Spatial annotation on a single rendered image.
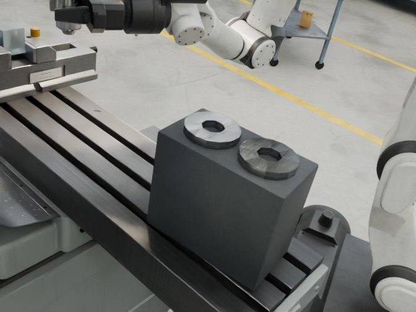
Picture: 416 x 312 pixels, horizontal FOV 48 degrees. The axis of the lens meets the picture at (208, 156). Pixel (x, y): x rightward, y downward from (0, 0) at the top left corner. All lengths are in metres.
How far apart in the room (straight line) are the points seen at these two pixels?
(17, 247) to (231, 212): 0.44
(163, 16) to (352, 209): 2.00
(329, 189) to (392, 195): 1.71
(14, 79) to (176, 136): 0.55
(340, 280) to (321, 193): 1.37
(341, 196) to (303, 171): 2.12
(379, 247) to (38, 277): 0.81
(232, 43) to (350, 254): 0.78
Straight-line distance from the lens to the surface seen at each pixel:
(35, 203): 0.96
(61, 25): 0.93
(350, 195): 2.84
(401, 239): 1.25
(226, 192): 0.67
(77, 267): 1.09
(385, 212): 1.17
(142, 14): 0.93
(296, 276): 0.80
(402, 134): 1.11
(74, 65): 1.23
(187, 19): 0.96
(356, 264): 1.52
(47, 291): 1.08
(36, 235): 0.96
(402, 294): 1.30
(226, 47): 1.11
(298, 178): 0.67
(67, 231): 0.96
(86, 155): 0.96
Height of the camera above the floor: 1.54
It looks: 33 degrees down
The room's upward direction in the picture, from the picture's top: 12 degrees clockwise
